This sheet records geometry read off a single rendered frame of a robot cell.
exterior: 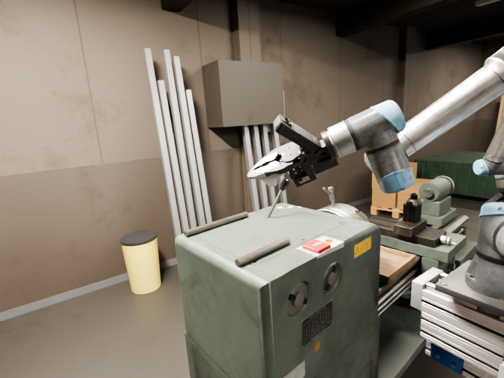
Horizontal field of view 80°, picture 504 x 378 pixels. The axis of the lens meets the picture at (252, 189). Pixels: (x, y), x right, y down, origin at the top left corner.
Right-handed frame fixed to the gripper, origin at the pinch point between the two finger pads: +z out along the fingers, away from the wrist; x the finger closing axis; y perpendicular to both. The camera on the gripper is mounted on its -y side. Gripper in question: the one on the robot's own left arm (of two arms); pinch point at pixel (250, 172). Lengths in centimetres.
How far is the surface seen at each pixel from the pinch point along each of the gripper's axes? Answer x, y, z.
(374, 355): -12, 95, -3
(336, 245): -1.9, 35.2, -9.8
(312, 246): -3.2, 30.3, -3.8
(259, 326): -23.3, 27.6, 13.6
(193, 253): 2.4, 20.4, 32.0
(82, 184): 175, 47, 206
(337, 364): -21, 70, 6
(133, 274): 119, 130, 198
